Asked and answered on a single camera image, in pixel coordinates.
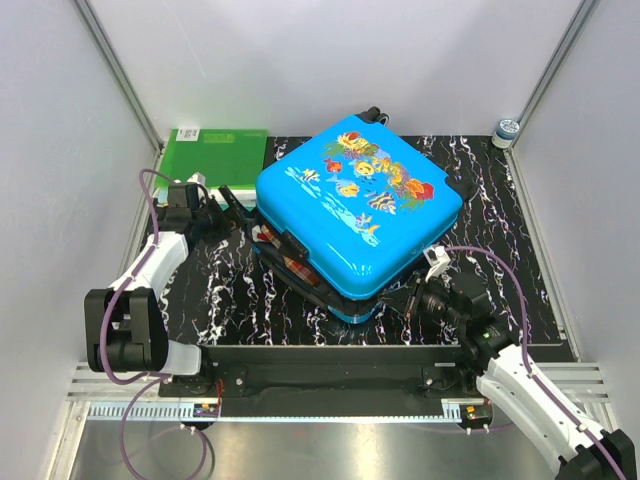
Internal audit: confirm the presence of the brown plaid shirt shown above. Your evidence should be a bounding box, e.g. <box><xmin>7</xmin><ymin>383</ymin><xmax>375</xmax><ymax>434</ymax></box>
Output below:
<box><xmin>252</xmin><ymin>225</ymin><xmax>320</xmax><ymax>286</ymax></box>

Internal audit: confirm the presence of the aluminium frame rail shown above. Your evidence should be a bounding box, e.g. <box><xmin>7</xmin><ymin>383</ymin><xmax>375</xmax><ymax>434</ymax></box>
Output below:
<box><xmin>71</xmin><ymin>0</ymin><xmax>165</xmax><ymax>156</ymax></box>

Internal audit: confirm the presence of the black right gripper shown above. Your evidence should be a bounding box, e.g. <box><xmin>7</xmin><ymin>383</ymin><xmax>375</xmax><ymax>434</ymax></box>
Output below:
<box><xmin>377</xmin><ymin>270</ymin><xmax>465</xmax><ymax>328</ymax></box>

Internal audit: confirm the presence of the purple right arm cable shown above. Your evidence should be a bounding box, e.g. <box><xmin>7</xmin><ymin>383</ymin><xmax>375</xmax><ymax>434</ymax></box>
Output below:
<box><xmin>442</xmin><ymin>244</ymin><xmax>640</xmax><ymax>480</ymax></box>

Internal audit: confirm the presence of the green plastic folder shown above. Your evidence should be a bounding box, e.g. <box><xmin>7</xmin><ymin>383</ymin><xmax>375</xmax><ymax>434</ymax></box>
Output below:
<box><xmin>160</xmin><ymin>127</ymin><xmax>268</xmax><ymax>190</ymax></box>

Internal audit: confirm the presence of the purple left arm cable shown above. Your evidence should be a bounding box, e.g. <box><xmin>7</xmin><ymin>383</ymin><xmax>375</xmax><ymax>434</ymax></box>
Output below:
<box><xmin>98</xmin><ymin>168</ymin><xmax>216</xmax><ymax>479</ymax></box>

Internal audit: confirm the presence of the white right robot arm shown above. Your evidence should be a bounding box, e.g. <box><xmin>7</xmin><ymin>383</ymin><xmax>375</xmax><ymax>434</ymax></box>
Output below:
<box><xmin>382</xmin><ymin>274</ymin><xmax>638</xmax><ymax>479</ymax></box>

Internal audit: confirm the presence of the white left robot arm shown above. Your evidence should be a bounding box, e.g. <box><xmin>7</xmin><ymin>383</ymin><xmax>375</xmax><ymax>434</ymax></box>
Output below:
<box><xmin>84</xmin><ymin>182</ymin><xmax>248</xmax><ymax>396</ymax></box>

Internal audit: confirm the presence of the blue suitcase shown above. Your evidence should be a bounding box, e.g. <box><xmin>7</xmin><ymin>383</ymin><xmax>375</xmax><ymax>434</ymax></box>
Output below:
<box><xmin>247</xmin><ymin>107</ymin><xmax>477</xmax><ymax>324</ymax></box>

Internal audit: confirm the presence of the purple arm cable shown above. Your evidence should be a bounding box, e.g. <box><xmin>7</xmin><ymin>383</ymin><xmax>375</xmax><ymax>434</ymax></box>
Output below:
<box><xmin>98</xmin><ymin>168</ymin><xmax>216</xmax><ymax>479</ymax></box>
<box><xmin>442</xmin><ymin>244</ymin><xmax>640</xmax><ymax>480</ymax></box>

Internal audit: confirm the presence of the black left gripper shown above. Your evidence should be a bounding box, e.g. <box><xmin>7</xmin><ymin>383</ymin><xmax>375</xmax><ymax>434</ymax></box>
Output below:
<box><xmin>193</xmin><ymin>186</ymin><xmax>254</xmax><ymax>248</ymax></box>

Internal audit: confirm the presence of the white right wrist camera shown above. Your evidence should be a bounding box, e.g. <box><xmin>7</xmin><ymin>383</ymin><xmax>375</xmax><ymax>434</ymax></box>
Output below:
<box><xmin>423</xmin><ymin>245</ymin><xmax>451</xmax><ymax>281</ymax></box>

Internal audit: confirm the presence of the blue capped bottle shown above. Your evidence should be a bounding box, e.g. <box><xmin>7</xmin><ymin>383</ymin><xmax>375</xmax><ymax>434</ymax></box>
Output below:
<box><xmin>491</xmin><ymin>119</ymin><xmax>520</xmax><ymax>150</ymax></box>

